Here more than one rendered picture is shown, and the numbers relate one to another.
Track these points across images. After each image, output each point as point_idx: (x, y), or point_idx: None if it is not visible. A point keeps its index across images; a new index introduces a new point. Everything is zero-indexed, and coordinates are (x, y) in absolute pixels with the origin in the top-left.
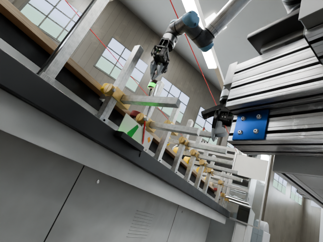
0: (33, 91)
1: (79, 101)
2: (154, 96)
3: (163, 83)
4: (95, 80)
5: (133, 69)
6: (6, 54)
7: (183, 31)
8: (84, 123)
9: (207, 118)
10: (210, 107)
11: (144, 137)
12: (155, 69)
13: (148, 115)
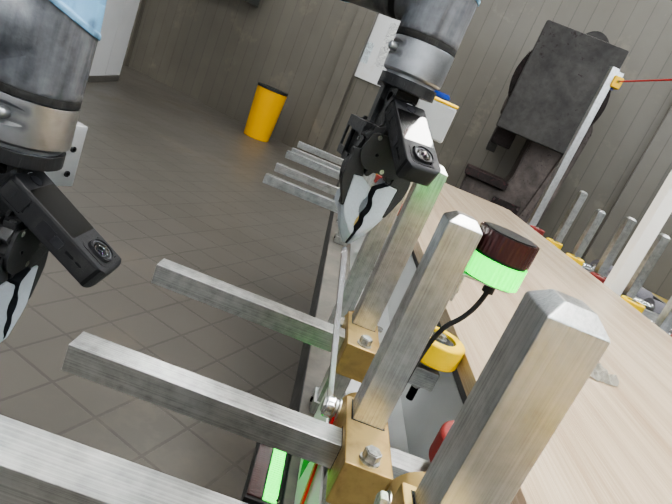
0: (304, 347)
1: (456, 406)
2: (337, 297)
3: (450, 216)
4: (454, 331)
5: (387, 247)
6: (315, 311)
7: (368, 3)
8: (294, 397)
9: (70, 273)
10: (85, 219)
11: (309, 499)
12: (367, 203)
13: (328, 390)
